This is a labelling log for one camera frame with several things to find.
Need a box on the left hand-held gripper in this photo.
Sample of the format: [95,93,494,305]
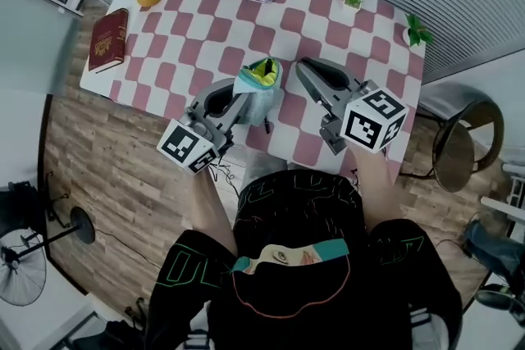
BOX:
[156,78,252,176]

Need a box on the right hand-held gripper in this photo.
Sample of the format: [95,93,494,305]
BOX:
[294,57,410,156]

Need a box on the light blue pouch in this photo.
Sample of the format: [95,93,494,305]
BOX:
[232,57,285,127]

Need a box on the person's right forearm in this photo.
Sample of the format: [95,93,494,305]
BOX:
[349,148,406,235]

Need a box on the person's left forearm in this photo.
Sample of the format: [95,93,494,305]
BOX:
[189,169,240,260]

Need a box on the red white checkered tablecloth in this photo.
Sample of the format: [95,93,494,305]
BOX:
[107,0,428,182]

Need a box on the small potted leafy plant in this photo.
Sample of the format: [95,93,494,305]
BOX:
[402,12,435,48]

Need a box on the dark red hardcover book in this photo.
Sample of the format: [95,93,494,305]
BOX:
[88,7,130,75]

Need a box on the brown wicker chair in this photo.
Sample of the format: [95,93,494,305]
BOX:
[418,87,506,194]

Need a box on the person in black shirt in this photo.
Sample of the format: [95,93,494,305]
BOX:
[143,169,463,350]

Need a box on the white shelf unit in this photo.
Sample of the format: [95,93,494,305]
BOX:
[478,158,525,227]

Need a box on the black backpack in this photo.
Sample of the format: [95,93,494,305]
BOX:
[72,298,145,350]

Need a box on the black standing fan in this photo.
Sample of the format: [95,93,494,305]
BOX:
[0,179,97,307]

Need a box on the black fan cable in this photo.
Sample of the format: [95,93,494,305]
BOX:
[94,228,164,270]

